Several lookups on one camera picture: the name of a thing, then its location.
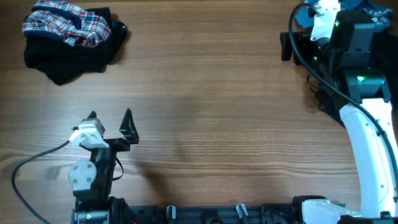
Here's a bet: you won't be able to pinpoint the black knit garment with buttons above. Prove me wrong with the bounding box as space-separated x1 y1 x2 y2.
24 7 128 85

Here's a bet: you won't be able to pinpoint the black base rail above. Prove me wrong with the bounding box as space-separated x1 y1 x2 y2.
70 202 346 224

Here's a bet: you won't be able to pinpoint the red blue plaid garment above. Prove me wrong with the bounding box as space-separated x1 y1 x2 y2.
22 0 111 48

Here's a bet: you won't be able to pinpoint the blue patterned garment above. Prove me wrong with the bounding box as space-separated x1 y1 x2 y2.
295 0 395 32

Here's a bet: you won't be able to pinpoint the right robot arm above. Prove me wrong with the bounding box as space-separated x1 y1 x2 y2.
280 3 397 223

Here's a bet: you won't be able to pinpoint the black mesh garment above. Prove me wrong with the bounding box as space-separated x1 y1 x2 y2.
315 30 397 125

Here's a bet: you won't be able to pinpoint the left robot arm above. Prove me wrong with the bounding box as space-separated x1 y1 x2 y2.
68 109 139 224

